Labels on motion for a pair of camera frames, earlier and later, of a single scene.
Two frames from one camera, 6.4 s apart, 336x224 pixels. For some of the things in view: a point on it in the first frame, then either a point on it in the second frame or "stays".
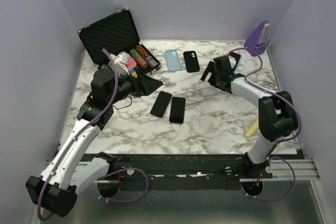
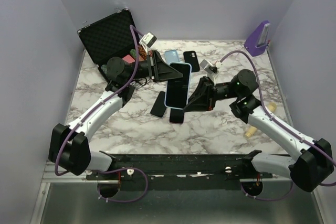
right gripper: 210,68 to 198,101
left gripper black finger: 150,85 to 164,71
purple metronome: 258,38 stays
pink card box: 131,63 stays
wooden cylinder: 254,127 stays
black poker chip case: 116,33 stays
